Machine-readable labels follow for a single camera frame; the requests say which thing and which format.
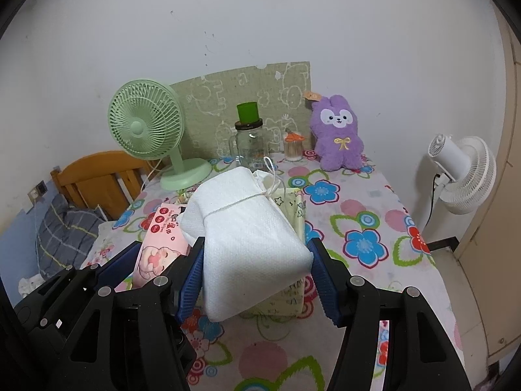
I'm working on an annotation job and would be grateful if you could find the black fan cable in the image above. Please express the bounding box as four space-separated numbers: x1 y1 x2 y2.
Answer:
423 173 442 231

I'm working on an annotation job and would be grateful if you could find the grey plaid pillow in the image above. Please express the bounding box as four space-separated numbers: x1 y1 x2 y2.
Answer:
36 193 106 275

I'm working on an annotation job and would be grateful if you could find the wooden chair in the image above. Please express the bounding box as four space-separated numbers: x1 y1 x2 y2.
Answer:
51 151 163 221

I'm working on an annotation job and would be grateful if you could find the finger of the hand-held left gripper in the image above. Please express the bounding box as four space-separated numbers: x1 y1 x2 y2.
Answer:
38 241 141 326

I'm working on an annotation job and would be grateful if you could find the crumpled white cloth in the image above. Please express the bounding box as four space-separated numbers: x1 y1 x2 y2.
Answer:
18 273 45 296

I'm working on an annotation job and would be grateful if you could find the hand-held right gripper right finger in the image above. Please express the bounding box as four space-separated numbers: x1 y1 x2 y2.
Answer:
306 238 473 391

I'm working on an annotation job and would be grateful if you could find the green desk fan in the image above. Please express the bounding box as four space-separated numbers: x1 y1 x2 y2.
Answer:
108 77 212 191

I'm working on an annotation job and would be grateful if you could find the pink tissue pack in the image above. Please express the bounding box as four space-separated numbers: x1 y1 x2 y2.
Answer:
115 203 192 292

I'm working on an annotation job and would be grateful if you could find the yellow cartoon fabric box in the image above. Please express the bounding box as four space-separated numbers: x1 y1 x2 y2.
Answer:
175 187 310 318

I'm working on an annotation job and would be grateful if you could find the white standing fan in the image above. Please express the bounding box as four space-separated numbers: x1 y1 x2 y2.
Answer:
427 134 498 216

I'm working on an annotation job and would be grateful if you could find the purple plush bunny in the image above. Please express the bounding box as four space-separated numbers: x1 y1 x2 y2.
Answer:
303 91 365 172

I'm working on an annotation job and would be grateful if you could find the white towel bundle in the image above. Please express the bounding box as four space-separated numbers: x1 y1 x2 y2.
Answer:
179 157 314 322

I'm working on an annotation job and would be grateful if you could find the beige cabinet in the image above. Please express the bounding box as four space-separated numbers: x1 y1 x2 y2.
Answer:
454 8 521 365

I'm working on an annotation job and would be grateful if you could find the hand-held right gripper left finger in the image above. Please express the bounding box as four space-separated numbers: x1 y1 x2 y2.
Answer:
65 237 205 391

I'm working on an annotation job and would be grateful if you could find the glass mug jar green lid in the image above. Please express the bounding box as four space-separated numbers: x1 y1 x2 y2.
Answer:
228 103 267 169

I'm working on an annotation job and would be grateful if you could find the green patterned board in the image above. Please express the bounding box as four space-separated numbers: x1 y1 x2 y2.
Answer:
169 62 311 159

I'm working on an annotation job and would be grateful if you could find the cotton swab jar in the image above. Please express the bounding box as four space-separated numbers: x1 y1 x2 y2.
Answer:
284 129 305 163

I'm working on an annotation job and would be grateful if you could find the wall power socket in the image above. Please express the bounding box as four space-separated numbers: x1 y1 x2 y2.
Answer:
28 180 47 202

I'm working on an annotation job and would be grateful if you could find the white wall cable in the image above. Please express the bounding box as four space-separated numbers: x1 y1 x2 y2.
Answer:
33 201 42 271

